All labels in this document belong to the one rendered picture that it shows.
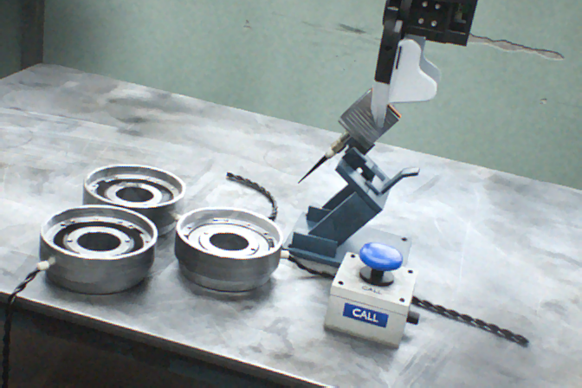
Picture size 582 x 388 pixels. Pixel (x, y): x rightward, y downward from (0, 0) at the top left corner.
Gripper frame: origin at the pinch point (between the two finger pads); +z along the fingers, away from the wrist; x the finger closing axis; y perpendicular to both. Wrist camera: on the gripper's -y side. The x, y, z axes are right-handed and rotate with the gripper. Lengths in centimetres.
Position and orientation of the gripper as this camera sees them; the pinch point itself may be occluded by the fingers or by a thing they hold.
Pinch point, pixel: (377, 108)
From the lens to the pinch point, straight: 87.4
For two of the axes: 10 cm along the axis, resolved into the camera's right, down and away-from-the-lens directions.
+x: 2.4, -3.5, 9.1
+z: -1.5, 9.1, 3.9
